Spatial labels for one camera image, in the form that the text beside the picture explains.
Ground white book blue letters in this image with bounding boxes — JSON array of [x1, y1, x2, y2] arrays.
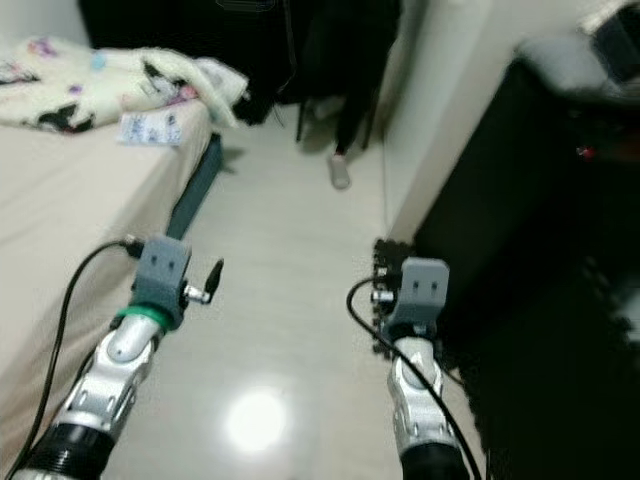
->
[[117, 110, 184, 149]]

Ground black foam floor mat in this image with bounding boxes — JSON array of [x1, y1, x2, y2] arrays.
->
[[370, 237, 423, 363]]

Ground grey slipper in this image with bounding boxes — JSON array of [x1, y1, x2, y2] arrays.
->
[[328, 155, 354, 191]]

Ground bed with beige sheet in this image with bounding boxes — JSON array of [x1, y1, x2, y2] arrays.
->
[[0, 100, 227, 480]]

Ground black dresser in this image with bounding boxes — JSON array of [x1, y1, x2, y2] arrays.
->
[[415, 15, 640, 480]]

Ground white wardrobe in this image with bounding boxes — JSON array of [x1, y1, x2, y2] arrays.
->
[[380, 0, 611, 243]]

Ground person in orange shirt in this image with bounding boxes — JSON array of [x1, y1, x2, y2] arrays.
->
[[295, 0, 403, 159]]

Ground black cabinet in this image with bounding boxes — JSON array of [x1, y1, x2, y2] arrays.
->
[[78, 0, 301, 126]]

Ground cream cartoon print blanket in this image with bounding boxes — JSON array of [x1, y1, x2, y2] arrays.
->
[[0, 38, 252, 134]]

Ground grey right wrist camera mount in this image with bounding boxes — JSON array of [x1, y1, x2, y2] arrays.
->
[[385, 258, 450, 337]]

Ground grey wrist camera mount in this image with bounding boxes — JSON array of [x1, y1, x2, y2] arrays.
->
[[135, 238, 194, 327], [385, 258, 450, 337]]

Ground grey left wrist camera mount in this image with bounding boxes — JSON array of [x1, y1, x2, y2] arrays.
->
[[135, 238, 194, 327]]

